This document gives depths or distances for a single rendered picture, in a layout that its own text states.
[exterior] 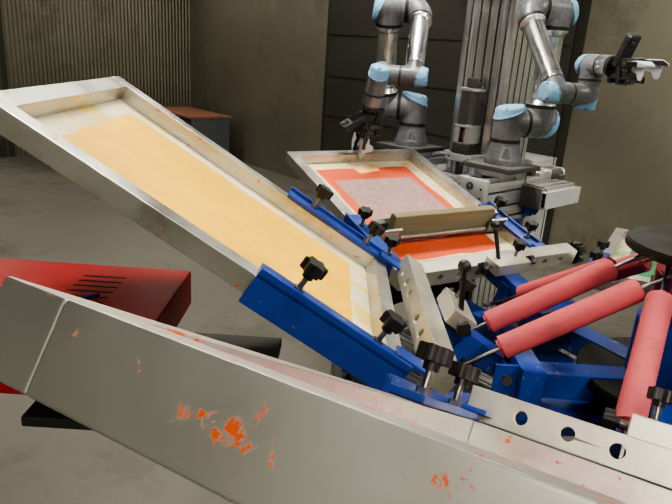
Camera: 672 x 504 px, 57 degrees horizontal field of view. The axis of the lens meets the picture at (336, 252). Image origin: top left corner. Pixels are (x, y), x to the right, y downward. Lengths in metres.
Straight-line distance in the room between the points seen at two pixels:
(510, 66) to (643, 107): 2.71
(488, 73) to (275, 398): 2.64
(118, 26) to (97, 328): 9.53
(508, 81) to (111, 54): 7.58
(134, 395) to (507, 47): 2.60
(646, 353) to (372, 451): 1.07
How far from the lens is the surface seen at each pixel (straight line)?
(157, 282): 1.51
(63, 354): 0.25
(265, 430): 0.19
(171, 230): 0.99
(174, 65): 10.12
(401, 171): 2.46
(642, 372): 1.20
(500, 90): 2.75
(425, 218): 1.95
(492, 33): 2.80
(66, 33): 9.48
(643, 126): 5.35
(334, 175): 2.29
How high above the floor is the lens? 1.65
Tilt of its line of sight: 18 degrees down
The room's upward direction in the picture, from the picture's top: 4 degrees clockwise
